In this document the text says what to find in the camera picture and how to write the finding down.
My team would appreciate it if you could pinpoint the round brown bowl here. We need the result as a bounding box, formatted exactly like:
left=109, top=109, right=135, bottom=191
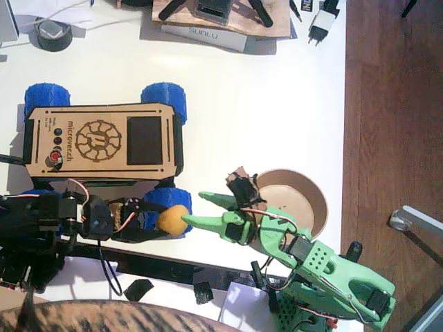
left=254, top=168, right=329, bottom=240

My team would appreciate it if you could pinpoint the small tan cardboard piece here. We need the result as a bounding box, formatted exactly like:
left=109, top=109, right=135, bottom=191
left=109, top=203, right=123, bottom=230

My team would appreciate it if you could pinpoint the long black flat bar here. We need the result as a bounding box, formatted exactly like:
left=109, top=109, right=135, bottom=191
left=74, top=241, right=253, bottom=291

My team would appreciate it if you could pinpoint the wooden rover with blue wheels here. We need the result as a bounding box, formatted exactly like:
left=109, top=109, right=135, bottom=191
left=23, top=82, right=193, bottom=239

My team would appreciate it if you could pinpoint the black table clamp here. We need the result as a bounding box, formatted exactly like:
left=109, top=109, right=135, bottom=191
left=249, top=259, right=282, bottom=314
left=54, top=234, right=76, bottom=273

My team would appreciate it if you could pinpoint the black tape piece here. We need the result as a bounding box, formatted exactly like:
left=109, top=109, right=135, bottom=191
left=123, top=278, right=155, bottom=302

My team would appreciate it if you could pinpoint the crumpled dark foil piece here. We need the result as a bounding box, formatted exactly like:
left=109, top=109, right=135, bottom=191
left=192, top=282, right=214, bottom=305

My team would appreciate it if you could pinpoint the white paper sheet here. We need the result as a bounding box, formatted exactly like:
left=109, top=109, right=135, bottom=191
left=13, top=0, right=94, bottom=35
left=217, top=282, right=364, bottom=332

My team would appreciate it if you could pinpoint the striped brown fabric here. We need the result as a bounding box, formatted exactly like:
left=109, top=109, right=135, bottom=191
left=0, top=299, right=243, bottom=332

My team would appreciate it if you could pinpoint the white Sunlu box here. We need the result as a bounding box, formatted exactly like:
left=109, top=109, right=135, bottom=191
left=161, top=23, right=248, bottom=53

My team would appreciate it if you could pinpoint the black tape roll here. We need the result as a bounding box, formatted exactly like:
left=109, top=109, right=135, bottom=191
left=28, top=19, right=73, bottom=53

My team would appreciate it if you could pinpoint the grey metal chair leg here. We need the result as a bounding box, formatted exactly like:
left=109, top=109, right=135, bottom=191
left=389, top=205, right=443, bottom=243

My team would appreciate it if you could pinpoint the brown wooden board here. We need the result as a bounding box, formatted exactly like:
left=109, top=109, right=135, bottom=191
left=151, top=0, right=291, bottom=38

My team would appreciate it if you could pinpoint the black tripod leg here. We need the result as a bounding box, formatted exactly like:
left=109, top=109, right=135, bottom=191
left=158, top=0, right=190, bottom=21
left=248, top=0, right=274, bottom=28

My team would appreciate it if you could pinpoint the white black power adapter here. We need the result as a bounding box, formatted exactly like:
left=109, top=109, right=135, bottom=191
left=307, top=0, right=342, bottom=48

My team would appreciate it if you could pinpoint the grey box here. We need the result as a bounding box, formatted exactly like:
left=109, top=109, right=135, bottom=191
left=0, top=0, right=20, bottom=44

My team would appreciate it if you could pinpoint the black furniture leg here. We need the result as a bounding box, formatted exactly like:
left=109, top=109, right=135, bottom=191
left=400, top=0, right=419, bottom=19

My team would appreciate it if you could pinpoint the cardboard mounted black camera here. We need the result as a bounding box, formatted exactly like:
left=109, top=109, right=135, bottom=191
left=224, top=165, right=268, bottom=210

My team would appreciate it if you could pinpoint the thin black camera cable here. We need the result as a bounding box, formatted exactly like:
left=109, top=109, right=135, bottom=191
left=98, top=240, right=124, bottom=298

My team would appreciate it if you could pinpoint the thin white cable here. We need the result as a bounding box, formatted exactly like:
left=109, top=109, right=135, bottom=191
left=13, top=0, right=143, bottom=33

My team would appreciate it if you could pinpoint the grey metal frame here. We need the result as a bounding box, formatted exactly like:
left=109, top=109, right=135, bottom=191
left=404, top=293, right=443, bottom=332

